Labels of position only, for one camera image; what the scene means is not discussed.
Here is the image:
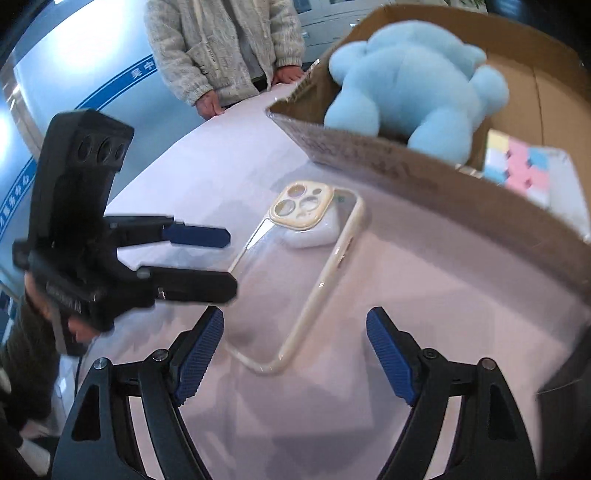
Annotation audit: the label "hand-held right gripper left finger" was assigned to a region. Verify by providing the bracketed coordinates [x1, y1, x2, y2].
[52, 307, 225, 480]

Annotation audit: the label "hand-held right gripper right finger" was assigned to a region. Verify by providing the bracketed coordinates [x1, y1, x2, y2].
[366, 307, 539, 480]

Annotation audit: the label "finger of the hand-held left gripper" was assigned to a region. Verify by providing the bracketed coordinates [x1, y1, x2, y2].
[104, 213, 232, 250]
[117, 264, 238, 305]

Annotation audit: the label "clear cream phone case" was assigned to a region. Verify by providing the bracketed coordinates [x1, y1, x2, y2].
[226, 181, 367, 374]

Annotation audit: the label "brown cardboard box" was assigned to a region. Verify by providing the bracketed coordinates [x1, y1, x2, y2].
[265, 4, 591, 305]

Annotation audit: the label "pastel puzzle cube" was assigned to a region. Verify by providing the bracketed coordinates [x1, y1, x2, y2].
[482, 129, 555, 204]

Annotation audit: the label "white rounded device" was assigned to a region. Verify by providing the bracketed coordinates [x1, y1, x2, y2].
[462, 145, 587, 236]

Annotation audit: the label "light blue plush toy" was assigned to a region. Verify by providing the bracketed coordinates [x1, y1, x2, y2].
[324, 19, 510, 166]

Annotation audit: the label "person's left forearm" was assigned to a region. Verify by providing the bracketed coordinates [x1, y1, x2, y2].
[0, 295, 70, 430]

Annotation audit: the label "person's left hand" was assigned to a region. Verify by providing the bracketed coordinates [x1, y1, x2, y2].
[23, 272, 100, 344]

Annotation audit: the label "small white case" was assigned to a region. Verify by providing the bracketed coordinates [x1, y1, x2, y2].
[281, 217, 342, 250]

